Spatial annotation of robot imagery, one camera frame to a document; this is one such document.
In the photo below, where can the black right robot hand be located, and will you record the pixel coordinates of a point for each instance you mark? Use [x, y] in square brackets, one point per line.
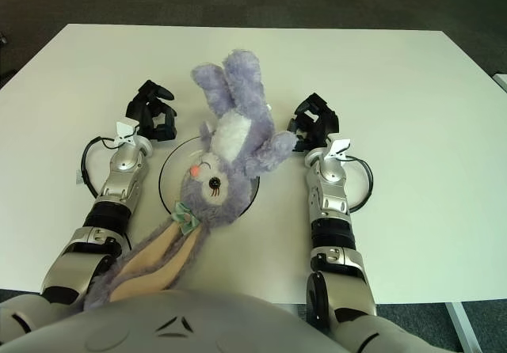
[322, 125]

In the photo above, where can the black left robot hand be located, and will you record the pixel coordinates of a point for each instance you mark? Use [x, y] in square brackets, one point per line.
[138, 109]

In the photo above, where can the purple plush bunny doll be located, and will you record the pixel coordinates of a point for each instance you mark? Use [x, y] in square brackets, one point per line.
[222, 179]

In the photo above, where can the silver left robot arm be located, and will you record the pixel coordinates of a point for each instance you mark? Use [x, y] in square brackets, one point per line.
[119, 179]

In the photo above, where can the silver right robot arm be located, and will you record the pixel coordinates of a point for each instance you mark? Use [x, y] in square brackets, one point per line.
[332, 210]

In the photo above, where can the white plate with black rim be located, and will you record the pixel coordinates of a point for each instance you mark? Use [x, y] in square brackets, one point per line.
[168, 175]

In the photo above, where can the white furniture edge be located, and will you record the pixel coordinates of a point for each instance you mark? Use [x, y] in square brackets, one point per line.
[502, 82]

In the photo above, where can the grey robot torso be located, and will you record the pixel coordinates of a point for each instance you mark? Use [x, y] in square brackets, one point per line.
[178, 325]

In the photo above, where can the white table leg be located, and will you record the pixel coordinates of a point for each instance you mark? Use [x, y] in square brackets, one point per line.
[461, 325]

